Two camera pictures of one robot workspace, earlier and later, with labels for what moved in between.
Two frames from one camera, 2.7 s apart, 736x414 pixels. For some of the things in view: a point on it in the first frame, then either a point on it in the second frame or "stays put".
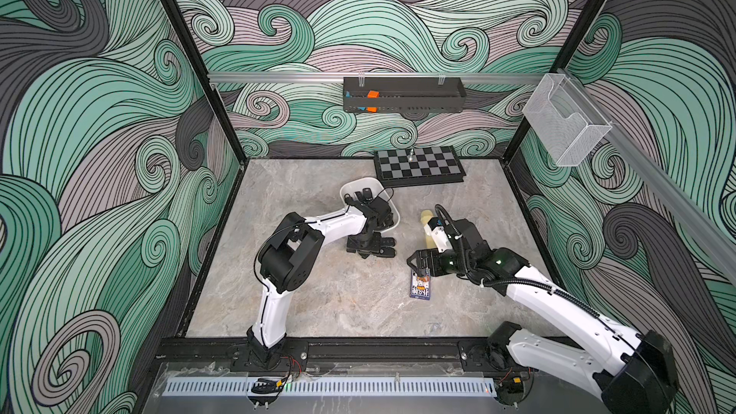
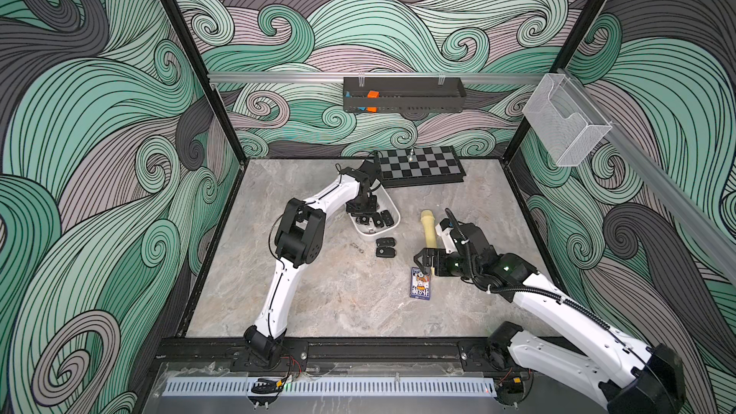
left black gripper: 352,247 → 373,209
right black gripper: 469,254 stays put
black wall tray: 402,95 stays put
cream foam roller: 425,217 stays put
